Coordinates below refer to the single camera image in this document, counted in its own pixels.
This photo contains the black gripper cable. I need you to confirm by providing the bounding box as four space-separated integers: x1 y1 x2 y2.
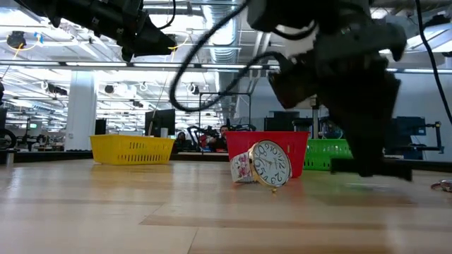
157 0 177 31
168 0 287 114

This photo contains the brown woven strap watch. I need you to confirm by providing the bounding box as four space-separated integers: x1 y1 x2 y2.
430 179 452 193

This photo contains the yellow plastic basket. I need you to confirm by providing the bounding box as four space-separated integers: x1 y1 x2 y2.
89 134 177 166

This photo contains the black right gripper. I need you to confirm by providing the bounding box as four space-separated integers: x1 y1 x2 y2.
246 0 407 178

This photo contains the black ceiling camera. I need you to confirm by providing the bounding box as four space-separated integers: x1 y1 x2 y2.
6 30 28 49

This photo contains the green plastic basket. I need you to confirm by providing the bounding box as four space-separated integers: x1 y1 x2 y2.
303 138 354 171

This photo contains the black rectangular case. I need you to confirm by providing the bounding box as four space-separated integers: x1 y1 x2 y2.
330 157 413 181

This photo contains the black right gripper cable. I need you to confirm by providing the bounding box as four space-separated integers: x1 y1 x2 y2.
168 0 287 114

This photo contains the dark monitor on arm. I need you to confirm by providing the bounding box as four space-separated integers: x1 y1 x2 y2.
388 116 445 160

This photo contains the black background monitor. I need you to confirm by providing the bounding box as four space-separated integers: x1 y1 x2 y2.
263 111 301 133
144 109 177 138

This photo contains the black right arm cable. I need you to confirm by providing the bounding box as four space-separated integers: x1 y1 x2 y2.
415 0 452 125

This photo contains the person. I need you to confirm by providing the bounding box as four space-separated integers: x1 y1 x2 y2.
211 124 230 152
174 131 189 153

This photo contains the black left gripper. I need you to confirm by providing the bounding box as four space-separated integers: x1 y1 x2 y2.
90 0 177 63

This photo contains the white floral band watch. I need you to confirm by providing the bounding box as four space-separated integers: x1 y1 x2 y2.
230 139 293 193

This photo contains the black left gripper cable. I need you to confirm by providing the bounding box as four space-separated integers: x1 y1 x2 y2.
157 0 177 31

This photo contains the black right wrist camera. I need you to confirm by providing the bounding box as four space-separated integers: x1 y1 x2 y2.
267 65 319 110

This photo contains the red plastic basket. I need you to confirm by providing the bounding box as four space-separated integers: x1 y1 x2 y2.
225 131 311 179

